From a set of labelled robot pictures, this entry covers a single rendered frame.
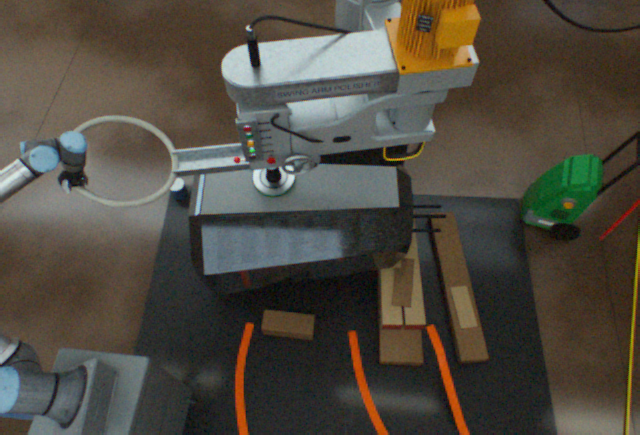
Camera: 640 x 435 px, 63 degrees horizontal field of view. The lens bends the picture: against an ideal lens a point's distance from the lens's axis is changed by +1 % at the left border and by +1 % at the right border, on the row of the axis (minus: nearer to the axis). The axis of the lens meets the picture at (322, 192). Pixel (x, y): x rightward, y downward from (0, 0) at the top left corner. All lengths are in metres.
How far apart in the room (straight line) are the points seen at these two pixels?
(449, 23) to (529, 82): 2.73
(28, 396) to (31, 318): 1.51
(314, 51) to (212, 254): 1.23
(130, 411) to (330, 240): 1.18
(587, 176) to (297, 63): 1.97
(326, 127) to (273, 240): 0.75
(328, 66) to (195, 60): 2.58
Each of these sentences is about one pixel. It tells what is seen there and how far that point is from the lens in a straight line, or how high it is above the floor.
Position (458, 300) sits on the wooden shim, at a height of 0.11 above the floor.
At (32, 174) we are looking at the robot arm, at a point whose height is 1.62.
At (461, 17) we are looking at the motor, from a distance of 1.85.
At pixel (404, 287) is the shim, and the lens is 3.14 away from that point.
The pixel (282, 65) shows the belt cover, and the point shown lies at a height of 1.69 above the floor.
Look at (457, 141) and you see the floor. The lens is 3.98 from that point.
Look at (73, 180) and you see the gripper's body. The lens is 2.36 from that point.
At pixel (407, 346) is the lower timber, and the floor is 0.11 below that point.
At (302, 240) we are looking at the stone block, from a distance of 2.69.
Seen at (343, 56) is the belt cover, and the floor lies 1.69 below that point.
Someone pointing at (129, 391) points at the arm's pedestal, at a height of 0.85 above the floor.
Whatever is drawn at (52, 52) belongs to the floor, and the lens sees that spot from 4.93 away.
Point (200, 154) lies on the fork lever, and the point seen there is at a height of 1.08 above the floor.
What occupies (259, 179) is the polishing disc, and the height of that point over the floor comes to 0.88.
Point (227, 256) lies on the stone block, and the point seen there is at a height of 0.65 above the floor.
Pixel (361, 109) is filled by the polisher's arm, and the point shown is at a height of 1.46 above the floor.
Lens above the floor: 3.15
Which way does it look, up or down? 61 degrees down
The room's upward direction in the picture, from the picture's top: straight up
